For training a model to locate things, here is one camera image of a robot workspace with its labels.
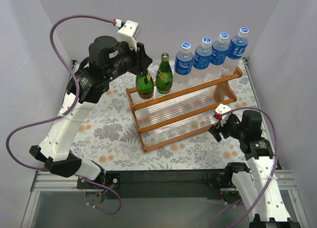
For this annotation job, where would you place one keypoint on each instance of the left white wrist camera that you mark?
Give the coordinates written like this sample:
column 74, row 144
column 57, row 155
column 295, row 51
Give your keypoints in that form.
column 128, row 32

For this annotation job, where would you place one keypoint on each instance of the aluminium front frame rail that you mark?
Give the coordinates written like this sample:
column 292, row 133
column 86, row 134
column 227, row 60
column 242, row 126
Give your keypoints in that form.
column 148, row 199

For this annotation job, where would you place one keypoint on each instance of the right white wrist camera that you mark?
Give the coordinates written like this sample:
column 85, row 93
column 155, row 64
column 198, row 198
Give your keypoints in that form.
column 219, row 112

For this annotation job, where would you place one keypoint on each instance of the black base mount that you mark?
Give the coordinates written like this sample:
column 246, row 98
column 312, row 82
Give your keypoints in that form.
column 111, row 180
column 218, row 180

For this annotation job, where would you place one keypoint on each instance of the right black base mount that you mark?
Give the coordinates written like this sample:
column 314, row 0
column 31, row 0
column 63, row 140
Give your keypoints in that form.
column 218, row 180

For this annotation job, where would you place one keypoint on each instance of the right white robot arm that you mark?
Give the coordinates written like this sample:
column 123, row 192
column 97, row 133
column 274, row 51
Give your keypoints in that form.
column 255, row 179

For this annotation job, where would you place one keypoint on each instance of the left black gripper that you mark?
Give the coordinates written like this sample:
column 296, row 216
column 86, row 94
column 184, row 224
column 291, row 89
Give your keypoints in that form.
column 141, row 58

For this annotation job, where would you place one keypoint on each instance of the floral patterned table mat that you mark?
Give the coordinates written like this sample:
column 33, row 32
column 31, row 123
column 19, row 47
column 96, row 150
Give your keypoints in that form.
column 119, row 138

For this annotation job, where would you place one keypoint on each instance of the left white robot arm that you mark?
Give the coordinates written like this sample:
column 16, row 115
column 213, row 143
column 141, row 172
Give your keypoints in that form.
column 107, row 60

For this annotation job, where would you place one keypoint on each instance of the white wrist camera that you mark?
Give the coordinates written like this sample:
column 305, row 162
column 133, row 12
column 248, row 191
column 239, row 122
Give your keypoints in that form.
column 128, row 32
column 219, row 112

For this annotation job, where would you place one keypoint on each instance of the green glass bottle edge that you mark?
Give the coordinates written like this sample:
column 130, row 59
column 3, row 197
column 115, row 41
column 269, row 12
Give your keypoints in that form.
column 145, row 86

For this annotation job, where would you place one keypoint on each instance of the orange three-tier glass shelf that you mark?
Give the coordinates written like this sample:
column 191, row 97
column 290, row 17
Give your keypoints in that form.
column 165, row 119

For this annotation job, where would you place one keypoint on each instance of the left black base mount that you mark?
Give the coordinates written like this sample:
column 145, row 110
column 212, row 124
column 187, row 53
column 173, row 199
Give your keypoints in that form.
column 111, row 180

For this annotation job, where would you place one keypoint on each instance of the green glass bottle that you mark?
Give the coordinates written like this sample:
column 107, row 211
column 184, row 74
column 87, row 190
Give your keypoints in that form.
column 164, row 75

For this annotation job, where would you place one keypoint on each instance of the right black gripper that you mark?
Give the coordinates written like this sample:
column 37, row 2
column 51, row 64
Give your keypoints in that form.
column 223, row 128

